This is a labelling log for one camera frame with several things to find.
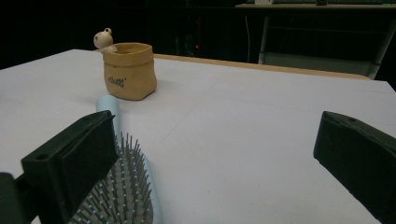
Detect tan sack-shaped cup with figurine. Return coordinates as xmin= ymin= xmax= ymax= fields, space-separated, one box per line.
xmin=92 ymin=27 xmax=158 ymax=102

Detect white cable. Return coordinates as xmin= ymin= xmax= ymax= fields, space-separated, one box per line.
xmin=244 ymin=15 xmax=251 ymax=63

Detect white table cover sheet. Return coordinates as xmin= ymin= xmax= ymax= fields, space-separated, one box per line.
xmin=0 ymin=49 xmax=396 ymax=224

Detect white metal desk frame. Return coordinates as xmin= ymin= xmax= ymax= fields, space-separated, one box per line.
xmin=234 ymin=3 xmax=396 ymax=80

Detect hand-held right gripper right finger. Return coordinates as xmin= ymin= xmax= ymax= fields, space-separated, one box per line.
xmin=313 ymin=110 xmax=396 ymax=224

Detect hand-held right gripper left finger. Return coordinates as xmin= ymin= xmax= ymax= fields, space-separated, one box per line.
xmin=21 ymin=109 xmax=120 ymax=224

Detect light blue hairbrush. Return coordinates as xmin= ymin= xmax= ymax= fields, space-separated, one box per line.
xmin=66 ymin=94 xmax=164 ymax=224

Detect wooden table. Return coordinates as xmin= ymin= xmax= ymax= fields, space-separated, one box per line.
xmin=94 ymin=48 xmax=372 ymax=81

